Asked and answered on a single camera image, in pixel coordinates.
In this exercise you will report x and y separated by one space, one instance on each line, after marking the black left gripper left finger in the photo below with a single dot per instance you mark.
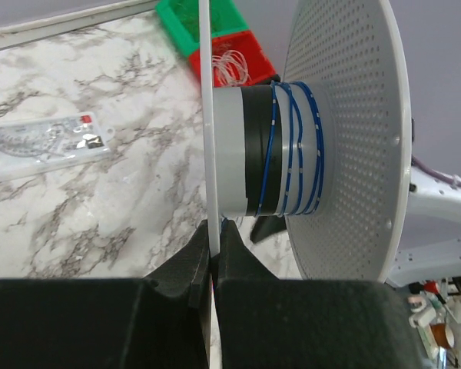
161 320

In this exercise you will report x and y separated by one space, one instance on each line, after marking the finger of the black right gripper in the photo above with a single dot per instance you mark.
267 226

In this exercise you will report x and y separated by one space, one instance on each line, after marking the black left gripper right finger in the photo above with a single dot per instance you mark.
268 322

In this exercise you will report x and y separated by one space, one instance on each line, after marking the white perforated cable spool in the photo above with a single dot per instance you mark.
342 107

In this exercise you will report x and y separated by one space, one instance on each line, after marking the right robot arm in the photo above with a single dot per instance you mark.
366 233

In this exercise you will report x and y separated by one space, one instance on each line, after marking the red storage bin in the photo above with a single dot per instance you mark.
239 60

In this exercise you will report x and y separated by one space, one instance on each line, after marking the green storage bin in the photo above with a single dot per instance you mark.
180 19

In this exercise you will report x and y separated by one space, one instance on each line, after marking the white packaged ruler set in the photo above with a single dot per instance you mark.
35 146

